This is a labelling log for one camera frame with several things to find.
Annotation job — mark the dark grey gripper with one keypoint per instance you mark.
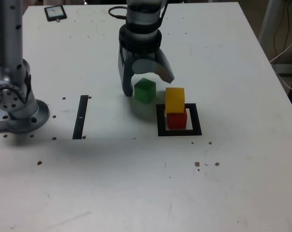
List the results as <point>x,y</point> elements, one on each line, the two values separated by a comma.
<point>146,56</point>

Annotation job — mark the green cube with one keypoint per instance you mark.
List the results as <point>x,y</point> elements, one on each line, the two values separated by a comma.
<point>144,91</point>

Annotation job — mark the yellow cube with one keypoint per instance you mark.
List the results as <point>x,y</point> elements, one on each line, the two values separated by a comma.
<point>175,101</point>

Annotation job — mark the red cube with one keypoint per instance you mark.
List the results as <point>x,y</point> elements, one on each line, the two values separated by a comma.
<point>177,120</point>

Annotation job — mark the black tape square outline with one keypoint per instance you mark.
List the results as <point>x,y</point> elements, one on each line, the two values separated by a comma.
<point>179,133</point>

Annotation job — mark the black tape strip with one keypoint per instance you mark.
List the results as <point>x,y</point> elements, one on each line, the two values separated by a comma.
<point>79,120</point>

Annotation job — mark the black smartphone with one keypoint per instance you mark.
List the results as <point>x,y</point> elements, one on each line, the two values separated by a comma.
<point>55,12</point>

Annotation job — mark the white post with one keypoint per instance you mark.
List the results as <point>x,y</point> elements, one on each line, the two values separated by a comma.
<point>269,19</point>

